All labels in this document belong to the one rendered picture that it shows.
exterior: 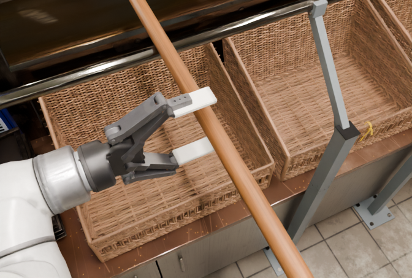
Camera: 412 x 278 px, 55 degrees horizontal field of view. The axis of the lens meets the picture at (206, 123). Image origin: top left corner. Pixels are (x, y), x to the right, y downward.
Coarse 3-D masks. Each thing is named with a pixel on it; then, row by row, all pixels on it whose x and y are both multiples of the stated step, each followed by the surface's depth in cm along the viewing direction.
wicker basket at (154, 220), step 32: (160, 64) 126; (192, 64) 131; (128, 96) 128; (224, 96) 130; (64, 128) 125; (96, 128) 130; (160, 128) 136; (192, 128) 136; (256, 128) 115; (256, 160) 123; (128, 192) 122; (160, 192) 122; (192, 192) 122; (224, 192) 111; (96, 224) 116; (128, 224) 116; (160, 224) 109
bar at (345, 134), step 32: (320, 0) 85; (224, 32) 80; (320, 32) 88; (96, 64) 74; (128, 64) 75; (0, 96) 69; (32, 96) 71; (352, 128) 92; (320, 192) 114; (384, 192) 164
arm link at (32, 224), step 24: (0, 168) 54; (24, 168) 54; (0, 192) 51; (24, 192) 52; (0, 216) 50; (24, 216) 51; (48, 216) 55; (0, 240) 50; (24, 240) 50; (48, 240) 53
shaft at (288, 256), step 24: (144, 0) 80; (144, 24) 77; (168, 48) 72; (216, 120) 63; (216, 144) 60; (240, 168) 57; (240, 192) 56; (264, 216) 53; (288, 240) 51; (288, 264) 50
